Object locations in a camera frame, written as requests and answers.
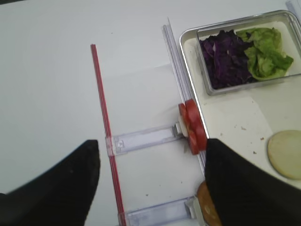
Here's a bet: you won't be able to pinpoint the pale bun bottom half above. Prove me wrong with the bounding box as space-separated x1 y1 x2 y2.
267 130 301 180

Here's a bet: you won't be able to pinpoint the left long clear rail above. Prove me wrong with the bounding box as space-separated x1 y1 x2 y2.
161 16 209 177

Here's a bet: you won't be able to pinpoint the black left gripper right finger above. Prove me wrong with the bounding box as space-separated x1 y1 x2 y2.
205 138 301 226

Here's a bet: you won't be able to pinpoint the clear tomato holder rail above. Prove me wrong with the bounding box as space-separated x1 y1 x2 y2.
106 122 184 157

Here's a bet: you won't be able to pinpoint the metal baking tray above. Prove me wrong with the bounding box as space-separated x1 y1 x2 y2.
179 10 301 188

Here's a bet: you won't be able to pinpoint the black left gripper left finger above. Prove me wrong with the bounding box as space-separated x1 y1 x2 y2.
0 140 101 226

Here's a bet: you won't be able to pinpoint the green lettuce leaves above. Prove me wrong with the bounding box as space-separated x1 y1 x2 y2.
236 28 294 81

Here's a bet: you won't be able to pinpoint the golden bun top half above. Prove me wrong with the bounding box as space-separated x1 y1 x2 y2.
197 181 222 226

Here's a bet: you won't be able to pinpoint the long clear rail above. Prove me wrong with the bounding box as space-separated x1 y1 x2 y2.
161 16 209 177
285 0 301 13

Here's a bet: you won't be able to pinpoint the right long clear rail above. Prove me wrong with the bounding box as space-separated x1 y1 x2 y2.
285 0 301 13

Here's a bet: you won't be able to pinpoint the clear plastic salad container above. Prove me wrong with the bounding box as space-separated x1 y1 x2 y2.
195 10 301 95

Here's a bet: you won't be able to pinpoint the purple cabbage leaves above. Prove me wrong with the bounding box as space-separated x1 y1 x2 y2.
199 30 255 89

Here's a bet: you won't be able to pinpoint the left red guide strip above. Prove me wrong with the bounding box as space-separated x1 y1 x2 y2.
90 44 127 226

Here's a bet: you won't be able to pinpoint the clear left bun holder rail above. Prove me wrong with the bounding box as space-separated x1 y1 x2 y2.
119 196 194 226

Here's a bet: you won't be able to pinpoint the white bun pusher block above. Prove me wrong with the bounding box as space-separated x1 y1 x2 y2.
192 197 206 226

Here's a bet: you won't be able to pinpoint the white tomato pusher block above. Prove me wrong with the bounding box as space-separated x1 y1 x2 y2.
178 115 189 137

